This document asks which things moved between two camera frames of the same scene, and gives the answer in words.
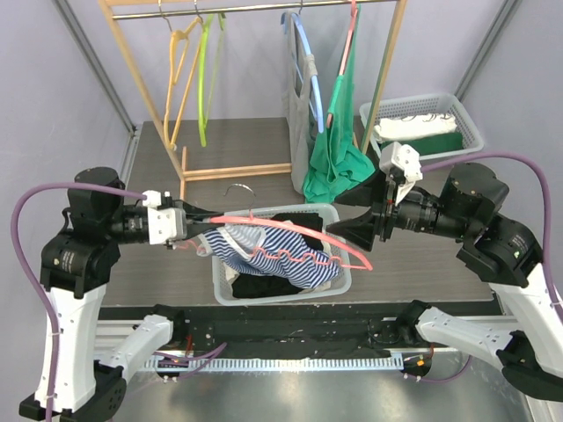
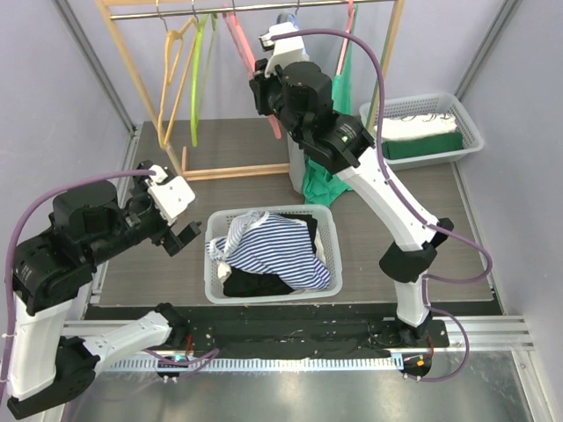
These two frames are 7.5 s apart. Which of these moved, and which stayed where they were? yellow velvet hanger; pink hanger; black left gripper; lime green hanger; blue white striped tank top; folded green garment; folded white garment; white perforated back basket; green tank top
Moved: lime green hanger; black left gripper; blue white striped tank top; yellow velvet hanger; pink hanger
Stayed: folded green garment; green tank top; white perforated back basket; folded white garment
